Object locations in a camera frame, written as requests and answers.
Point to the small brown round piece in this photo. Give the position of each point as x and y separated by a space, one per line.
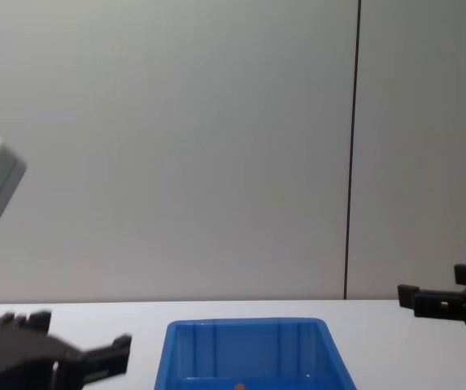
239 386

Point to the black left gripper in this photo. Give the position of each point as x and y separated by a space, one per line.
17 365

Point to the blue plastic bin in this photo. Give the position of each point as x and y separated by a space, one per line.
253 357

